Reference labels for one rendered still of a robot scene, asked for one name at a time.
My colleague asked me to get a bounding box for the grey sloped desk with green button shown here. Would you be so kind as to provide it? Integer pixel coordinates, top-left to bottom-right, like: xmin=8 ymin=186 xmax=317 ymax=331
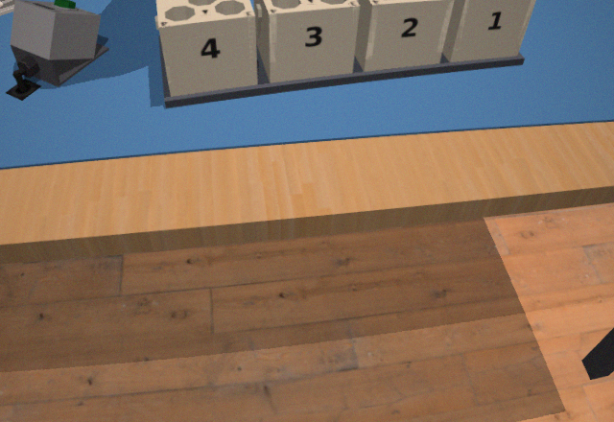
xmin=10 ymin=0 xmax=109 ymax=93

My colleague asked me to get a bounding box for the blue bench mat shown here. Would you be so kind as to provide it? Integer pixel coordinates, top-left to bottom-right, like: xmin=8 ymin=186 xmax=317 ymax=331
xmin=0 ymin=0 xmax=614 ymax=170

